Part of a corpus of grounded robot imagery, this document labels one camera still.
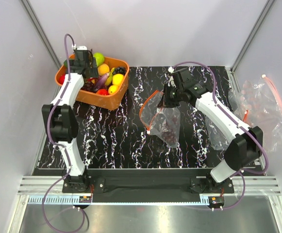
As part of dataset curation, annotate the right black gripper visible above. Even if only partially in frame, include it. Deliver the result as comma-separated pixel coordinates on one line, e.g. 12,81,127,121
158,83,183,109

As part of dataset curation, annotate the clear orange-zipper bag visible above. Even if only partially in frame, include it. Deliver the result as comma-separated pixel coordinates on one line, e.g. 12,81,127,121
139,90,181,148

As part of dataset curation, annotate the purple grape bunch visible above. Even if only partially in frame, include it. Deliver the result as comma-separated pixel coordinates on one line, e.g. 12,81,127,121
161,115,180,147

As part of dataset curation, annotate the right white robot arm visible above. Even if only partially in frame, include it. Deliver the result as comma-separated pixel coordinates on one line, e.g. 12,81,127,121
158,83,266,192

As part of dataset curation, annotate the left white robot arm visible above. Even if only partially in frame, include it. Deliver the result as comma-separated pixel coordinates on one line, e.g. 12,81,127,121
42,46,98,192

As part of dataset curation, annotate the pile of zip bags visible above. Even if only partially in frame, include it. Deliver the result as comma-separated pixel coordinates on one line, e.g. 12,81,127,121
232,74,282,152

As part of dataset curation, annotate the orange peach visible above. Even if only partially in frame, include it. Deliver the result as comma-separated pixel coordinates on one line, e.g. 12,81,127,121
98,63,110,76

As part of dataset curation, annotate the dark grape bunch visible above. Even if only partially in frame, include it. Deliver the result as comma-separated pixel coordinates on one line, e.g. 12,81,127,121
82,81,95,93

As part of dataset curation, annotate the red round fruit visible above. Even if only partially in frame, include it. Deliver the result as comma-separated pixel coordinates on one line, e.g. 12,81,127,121
58,74,65,85

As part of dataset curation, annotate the red tomato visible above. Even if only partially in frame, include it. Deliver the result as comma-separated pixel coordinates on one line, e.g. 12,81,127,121
96,88,109,96

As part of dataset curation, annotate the black grape cluster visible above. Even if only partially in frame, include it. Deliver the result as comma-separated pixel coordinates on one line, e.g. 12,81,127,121
112,67,127,75

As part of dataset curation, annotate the small yellow lemon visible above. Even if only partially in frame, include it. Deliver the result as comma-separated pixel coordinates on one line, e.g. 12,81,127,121
108,85,119,95

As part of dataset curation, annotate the orange plastic fruit basket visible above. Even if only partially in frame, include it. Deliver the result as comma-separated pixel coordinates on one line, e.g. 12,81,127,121
51,54,129,110

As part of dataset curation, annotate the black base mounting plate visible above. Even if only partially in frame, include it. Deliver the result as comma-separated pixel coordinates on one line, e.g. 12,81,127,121
63,168,234,205

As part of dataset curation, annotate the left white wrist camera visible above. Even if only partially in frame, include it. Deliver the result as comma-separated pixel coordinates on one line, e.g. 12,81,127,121
72,45,88,50

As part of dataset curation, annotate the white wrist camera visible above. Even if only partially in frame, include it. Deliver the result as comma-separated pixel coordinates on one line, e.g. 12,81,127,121
72,45,88,50
167,67,180,88

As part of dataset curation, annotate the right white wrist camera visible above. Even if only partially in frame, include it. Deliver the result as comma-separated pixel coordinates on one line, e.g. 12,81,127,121
167,67,180,88

